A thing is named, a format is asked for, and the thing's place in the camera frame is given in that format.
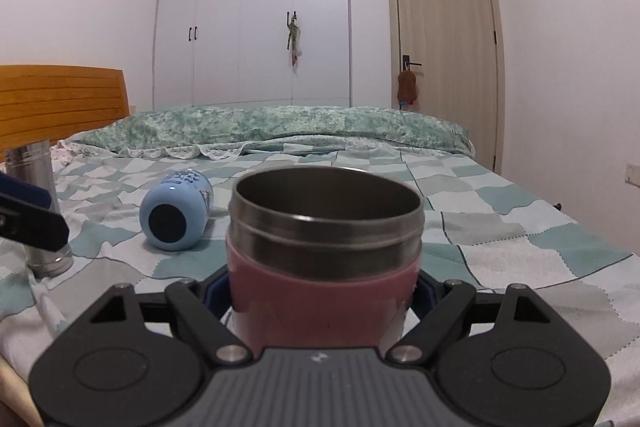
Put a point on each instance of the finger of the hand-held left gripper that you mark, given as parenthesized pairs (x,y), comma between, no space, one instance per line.
(30,219)

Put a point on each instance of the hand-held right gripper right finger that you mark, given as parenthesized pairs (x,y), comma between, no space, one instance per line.
(426,295)

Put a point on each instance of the orange wooden headboard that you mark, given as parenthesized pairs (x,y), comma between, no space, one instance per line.
(60,104)

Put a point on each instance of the beige wooden door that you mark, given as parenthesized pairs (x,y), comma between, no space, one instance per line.
(445,47)

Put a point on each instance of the light blue cup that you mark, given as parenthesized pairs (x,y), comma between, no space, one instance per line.
(175,217)

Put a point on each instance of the green patterned quilt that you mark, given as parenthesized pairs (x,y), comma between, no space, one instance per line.
(280,124)

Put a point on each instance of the green hanging ornament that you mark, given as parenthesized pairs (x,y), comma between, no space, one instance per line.
(294,38)

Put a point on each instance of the pink steel cup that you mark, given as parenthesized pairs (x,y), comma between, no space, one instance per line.
(320,292)

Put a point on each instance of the white wardrobe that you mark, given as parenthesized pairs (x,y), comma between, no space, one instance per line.
(250,32)

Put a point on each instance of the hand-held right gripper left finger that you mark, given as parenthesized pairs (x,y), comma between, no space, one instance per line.
(214,295)

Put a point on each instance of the silver steel flask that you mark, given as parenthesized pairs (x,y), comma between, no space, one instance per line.
(31,164)

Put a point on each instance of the brown plush toy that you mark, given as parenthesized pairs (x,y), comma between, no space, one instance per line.
(407,87)

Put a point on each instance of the wall socket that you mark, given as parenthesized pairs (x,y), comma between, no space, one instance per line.
(632,173)

